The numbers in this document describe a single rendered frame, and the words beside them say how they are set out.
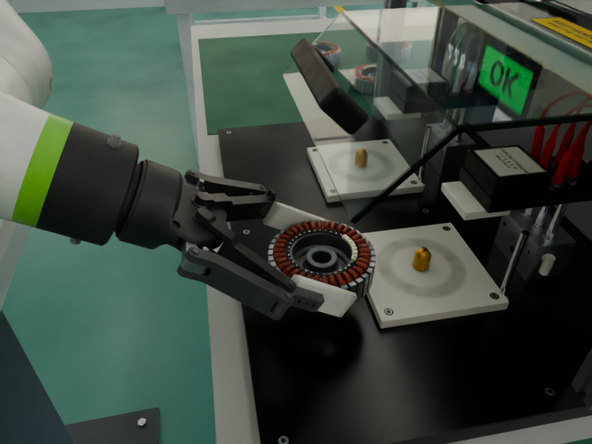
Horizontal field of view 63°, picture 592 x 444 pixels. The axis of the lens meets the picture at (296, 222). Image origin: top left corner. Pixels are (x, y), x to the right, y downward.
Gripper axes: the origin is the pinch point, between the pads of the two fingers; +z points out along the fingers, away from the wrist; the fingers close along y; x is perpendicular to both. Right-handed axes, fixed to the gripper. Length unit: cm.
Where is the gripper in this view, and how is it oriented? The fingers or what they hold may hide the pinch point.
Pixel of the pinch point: (319, 260)
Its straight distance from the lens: 51.1
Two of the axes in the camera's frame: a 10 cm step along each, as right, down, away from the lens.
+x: 4.9, -7.4, -4.5
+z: 8.5, 3.0, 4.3
